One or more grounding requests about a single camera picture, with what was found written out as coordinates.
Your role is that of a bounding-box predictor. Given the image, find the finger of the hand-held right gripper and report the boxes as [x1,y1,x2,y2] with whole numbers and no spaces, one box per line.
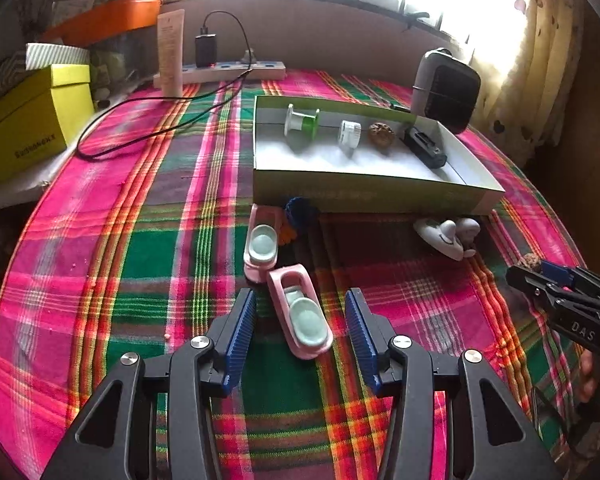
[539,259,600,300]
[506,264,600,315]

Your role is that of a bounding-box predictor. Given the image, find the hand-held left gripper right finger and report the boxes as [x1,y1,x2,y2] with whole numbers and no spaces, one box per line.
[344,287,563,480]

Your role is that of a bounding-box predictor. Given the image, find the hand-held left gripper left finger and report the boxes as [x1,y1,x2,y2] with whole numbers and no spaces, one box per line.
[40,287,258,480]

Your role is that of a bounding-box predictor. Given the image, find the white mushroom shaped hook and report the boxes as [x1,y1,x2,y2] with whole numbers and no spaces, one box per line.
[455,216,482,256]

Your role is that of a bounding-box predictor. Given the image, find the white panda face hook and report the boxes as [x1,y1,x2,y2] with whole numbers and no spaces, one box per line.
[413,217,466,261]

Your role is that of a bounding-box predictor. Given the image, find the blue knitted toy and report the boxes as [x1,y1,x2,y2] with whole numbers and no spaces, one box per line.
[279,196,321,247]

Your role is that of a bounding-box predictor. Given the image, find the green and white box tray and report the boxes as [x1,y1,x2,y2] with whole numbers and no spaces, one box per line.
[252,94,506,217]

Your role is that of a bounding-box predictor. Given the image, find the black rectangular device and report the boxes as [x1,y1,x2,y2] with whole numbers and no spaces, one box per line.
[404,128,448,170]

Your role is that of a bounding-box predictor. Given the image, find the white round cap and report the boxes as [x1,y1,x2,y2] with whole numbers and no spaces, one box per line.
[337,120,363,153]

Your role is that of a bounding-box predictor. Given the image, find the round pitted brown walnut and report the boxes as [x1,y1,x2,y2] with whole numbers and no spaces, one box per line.
[369,122,393,148]

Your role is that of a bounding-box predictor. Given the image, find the green and white massager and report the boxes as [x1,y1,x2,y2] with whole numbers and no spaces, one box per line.
[283,104,322,142]

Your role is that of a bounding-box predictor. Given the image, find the person's right hand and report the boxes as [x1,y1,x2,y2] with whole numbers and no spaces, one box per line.
[579,347,600,403]

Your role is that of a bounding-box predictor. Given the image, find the plaid tablecloth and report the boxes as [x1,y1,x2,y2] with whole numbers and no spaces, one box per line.
[0,66,600,480]

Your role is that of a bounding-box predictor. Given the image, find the grey desktop heater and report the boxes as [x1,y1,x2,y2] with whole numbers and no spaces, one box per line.
[411,47,482,135]

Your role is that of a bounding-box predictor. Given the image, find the yellow patterned curtain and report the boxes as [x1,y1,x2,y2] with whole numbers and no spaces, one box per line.
[472,0,588,171]

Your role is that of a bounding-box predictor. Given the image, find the white power strip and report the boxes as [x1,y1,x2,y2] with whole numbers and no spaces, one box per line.
[152,59,287,87]

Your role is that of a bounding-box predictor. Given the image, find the black charger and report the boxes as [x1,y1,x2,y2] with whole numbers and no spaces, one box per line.
[195,34,217,68]

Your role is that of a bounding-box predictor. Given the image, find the pale cream tube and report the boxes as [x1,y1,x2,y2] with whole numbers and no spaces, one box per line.
[157,9,186,97]

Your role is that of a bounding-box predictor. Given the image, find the yellow cardboard box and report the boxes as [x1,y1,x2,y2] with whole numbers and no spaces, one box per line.
[0,64,97,196]

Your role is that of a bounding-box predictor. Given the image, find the clear storage container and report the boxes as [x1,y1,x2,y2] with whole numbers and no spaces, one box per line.
[87,30,161,96]

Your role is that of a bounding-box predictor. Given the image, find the striped box lid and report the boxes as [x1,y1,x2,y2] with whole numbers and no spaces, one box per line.
[0,42,92,111]

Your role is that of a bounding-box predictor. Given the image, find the orange storage box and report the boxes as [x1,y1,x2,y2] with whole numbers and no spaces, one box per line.
[42,0,162,46]

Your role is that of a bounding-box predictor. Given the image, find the pale paper box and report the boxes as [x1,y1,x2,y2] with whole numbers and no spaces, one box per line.
[55,0,93,26]

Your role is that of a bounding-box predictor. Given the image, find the black charger cable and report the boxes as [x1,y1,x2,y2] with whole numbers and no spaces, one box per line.
[76,10,257,161]

